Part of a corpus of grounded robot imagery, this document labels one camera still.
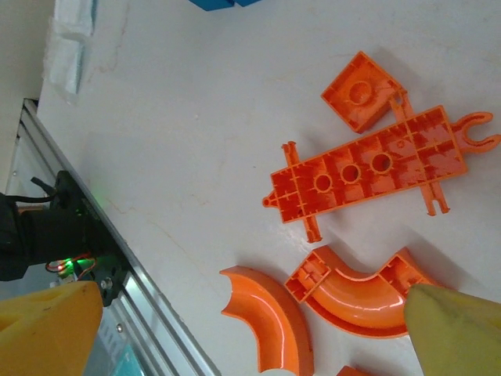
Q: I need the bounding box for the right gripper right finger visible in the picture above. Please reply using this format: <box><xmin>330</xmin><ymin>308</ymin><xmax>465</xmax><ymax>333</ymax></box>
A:
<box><xmin>402</xmin><ymin>284</ymin><xmax>501</xmax><ymax>376</ymax></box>

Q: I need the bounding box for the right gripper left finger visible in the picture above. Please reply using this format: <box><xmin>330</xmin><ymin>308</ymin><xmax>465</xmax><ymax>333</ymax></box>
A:
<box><xmin>0</xmin><ymin>280</ymin><xmax>105</xmax><ymax>376</ymax></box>

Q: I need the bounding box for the small orange lego brick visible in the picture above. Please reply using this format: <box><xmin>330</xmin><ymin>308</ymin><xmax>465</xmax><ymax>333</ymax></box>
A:
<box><xmin>335</xmin><ymin>364</ymin><xmax>379</xmax><ymax>376</ymax></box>

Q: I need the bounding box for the orange U-bend track piece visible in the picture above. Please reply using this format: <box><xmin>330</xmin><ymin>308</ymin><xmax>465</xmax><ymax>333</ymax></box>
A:
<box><xmin>284</xmin><ymin>244</ymin><xmax>443</xmax><ymax>340</ymax></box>

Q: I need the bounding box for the orange lego chassis plate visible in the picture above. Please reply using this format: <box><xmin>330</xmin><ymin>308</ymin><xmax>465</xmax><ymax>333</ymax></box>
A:
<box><xmin>261</xmin><ymin>104</ymin><xmax>501</xmax><ymax>244</ymax></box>

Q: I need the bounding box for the orange quarter-curve track piece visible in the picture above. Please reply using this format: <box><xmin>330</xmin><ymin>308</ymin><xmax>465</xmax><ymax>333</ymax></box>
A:
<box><xmin>219</xmin><ymin>265</ymin><xmax>314</xmax><ymax>376</ymax></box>

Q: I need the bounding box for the orange square lego brick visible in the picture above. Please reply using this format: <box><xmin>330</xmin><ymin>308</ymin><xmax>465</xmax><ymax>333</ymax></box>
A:
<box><xmin>320</xmin><ymin>50</ymin><xmax>404</xmax><ymax>135</ymax></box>

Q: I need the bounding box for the blue-white printed packet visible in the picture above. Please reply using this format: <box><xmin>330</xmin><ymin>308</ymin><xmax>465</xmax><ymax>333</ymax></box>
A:
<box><xmin>93</xmin><ymin>324</ymin><xmax>157</xmax><ymax>376</ymax></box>

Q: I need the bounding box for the mint green zipper pouch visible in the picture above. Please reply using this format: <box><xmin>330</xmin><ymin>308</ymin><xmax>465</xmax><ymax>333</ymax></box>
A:
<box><xmin>45</xmin><ymin>0</ymin><xmax>99</xmax><ymax>105</ymax></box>

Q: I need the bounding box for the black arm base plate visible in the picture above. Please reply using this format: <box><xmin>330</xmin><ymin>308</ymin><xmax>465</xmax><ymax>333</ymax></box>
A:
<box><xmin>52</xmin><ymin>170</ymin><xmax>132</xmax><ymax>310</ymax></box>

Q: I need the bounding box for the long aluminium base rail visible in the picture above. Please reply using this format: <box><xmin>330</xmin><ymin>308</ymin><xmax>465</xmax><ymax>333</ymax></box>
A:
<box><xmin>6</xmin><ymin>96</ymin><xmax>222</xmax><ymax>376</ymax></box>

